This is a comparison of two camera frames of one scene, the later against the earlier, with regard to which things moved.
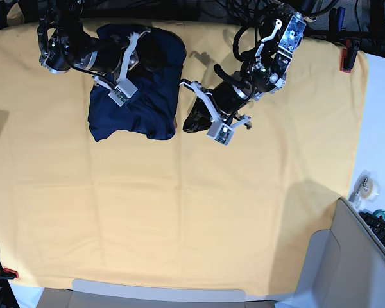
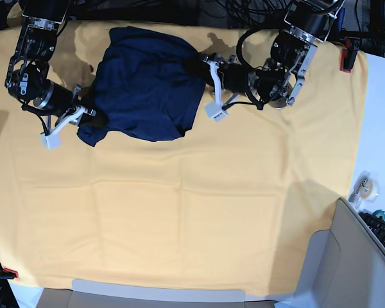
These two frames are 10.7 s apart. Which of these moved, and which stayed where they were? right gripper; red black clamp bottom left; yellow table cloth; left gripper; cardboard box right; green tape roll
Moved: right gripper; left gripper
Stayed: cardboard box right; green tape roll; yellow table cloth; red black clamp bottom left
